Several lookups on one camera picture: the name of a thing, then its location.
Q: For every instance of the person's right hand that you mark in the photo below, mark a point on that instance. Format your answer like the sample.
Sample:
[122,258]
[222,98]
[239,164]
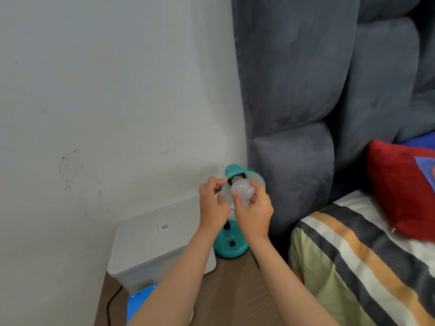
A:
[255,217]

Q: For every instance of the person's left hand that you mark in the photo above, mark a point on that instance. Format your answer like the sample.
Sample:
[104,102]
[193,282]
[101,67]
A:
[211,210]

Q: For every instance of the person's left thumb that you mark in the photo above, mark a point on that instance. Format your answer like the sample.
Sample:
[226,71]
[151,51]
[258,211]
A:
[223,201]

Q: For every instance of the person's right thumb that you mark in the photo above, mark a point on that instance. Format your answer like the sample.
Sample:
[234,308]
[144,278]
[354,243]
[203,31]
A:
[239,199]

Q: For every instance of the person's right middle finger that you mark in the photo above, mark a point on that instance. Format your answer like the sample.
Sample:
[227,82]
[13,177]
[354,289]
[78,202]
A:
[253,200]

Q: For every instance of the white light bulb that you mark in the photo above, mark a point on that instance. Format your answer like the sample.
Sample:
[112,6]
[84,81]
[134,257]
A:
[242,189]

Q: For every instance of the teal desk lamp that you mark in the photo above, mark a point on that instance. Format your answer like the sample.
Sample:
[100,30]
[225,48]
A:
[231,248]

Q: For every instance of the person's left forearm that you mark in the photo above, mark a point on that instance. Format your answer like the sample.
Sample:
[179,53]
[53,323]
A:
[180,278]

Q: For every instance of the person's right forearm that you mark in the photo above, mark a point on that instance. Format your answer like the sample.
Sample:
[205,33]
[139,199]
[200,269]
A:
[285,288]

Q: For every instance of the white plastic storage box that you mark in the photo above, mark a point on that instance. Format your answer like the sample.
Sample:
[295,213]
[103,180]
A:
[149,247]

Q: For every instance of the striped bed sheet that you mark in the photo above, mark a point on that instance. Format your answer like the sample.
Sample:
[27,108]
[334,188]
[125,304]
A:
[356,268]

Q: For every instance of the grey upholstered headboard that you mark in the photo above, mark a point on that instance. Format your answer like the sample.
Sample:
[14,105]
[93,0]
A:
[292,81]

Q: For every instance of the red pillow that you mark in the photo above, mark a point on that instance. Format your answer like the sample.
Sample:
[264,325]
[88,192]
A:
[397,190]

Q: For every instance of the blue plastic bracket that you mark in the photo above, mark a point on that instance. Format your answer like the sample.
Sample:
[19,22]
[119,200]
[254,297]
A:
[139,298]

